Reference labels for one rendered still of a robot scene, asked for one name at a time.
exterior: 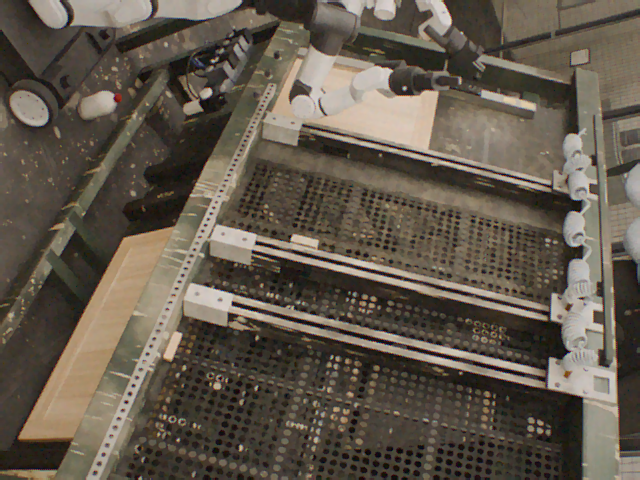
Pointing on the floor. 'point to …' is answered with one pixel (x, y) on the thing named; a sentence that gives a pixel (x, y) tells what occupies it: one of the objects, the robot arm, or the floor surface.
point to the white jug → (98, 105)
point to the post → (155, 33)
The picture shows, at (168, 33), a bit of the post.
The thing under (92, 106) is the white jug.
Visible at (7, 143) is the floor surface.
